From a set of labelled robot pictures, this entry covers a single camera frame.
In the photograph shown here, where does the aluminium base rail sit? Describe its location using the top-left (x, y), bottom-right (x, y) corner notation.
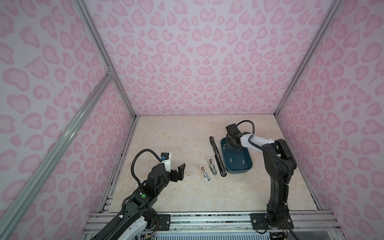
top-left (80, 211), bottom-right (340, 240)

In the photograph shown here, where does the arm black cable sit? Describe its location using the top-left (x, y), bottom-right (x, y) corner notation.
top-left (130, 148), bottom-right (163, 185)
top-left (236, 119), bottom-right (301, 240)

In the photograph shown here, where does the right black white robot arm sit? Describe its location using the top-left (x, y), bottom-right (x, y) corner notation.
top-left (226, 120), bottom-right (297, 230)

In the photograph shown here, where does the aluminium frame diagonal bar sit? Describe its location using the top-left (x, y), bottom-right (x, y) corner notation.
top-left (1, 74), bottom-right (113, 240)

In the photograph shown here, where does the pink small stapler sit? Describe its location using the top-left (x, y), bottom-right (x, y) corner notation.
top-left (200, 166), bottom-right (212, 183)

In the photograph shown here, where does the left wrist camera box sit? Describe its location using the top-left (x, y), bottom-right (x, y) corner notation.
top-left (161, 152), bottom-right (172, 173)

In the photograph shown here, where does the teal plastic tray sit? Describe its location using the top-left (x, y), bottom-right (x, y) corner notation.
top-left (221, 138), bottom-right (253, 174)

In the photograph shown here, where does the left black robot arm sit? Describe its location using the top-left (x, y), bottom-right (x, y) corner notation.
top-left (92, 163), bottom-right (186, 240)

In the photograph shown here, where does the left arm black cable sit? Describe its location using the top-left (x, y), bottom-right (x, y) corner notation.
top-left (130, 148), bottom-right (163, 185)

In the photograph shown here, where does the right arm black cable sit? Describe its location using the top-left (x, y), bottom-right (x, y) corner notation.
top-left (236, 119), bottom-right (301, 240)

